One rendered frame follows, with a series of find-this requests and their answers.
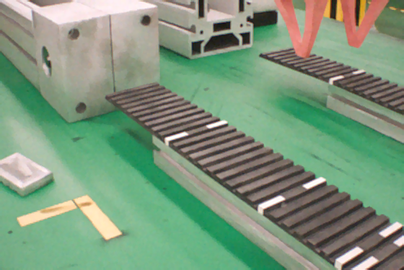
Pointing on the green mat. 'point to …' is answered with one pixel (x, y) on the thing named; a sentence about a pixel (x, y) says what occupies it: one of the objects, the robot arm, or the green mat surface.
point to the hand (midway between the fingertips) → (330, 43)
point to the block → (94, 53)
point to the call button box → (263, 13)
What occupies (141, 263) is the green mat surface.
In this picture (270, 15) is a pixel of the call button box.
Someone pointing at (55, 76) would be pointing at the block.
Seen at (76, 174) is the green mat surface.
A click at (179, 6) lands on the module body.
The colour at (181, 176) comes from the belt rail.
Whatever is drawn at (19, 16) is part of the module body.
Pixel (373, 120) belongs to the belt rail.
